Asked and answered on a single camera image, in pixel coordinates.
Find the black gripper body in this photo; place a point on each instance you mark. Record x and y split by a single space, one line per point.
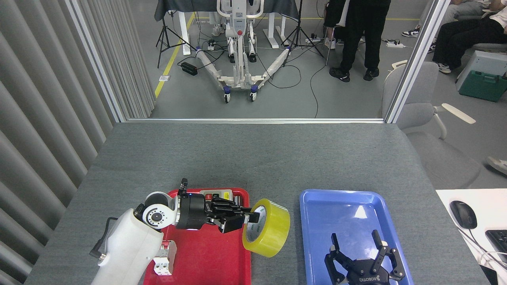
192 211
366 273

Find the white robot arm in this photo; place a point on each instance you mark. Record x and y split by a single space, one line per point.
126 249

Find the person's white shoe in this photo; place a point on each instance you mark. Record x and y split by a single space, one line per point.
498 164

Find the grey equipment box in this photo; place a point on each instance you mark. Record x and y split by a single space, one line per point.
489 61

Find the blue plastic tray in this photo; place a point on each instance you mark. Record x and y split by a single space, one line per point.
340 213

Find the white floor plate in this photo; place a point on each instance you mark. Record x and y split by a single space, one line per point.
164 78

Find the silver frame post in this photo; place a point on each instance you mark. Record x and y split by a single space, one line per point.
418 59
97 63

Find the small silver black cylinder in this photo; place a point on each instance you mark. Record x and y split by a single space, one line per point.
237 199

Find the seated person black trousers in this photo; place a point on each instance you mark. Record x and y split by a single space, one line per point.
463 35

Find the yellow tape roll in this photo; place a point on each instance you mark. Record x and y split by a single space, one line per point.
273 233

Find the black power adapter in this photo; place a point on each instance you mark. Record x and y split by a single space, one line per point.
189 68

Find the black tripod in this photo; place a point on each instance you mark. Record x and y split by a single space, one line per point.
163 31
300 23

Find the black computer mouse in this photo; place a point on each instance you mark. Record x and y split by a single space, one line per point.
463 213

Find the white circuit breaker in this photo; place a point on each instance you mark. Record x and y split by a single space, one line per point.
166 263

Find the white side desk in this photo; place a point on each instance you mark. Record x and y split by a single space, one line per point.
443 198

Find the white power strip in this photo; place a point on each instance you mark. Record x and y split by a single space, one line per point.
395 45

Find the green plastic case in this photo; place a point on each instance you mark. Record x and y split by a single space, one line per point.
481 87

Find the white stand on wheels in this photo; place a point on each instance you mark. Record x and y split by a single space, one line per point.
239 23

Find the silver frame rail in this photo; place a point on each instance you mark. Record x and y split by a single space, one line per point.
253 120

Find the white switch box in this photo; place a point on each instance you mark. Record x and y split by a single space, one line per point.
220 193

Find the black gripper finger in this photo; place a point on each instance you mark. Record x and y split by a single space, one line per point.
233 222
336 263
390 263
227 208

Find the grey office chair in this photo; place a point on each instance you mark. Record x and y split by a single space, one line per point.
447 158

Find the red plastic tray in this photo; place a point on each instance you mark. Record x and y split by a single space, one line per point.
206 257

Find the standing person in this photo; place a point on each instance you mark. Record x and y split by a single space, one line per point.
360 31

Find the seated person grey trousers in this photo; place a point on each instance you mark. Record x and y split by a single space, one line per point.
455 12

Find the black keyboard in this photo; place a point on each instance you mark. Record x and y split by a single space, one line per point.
499 243

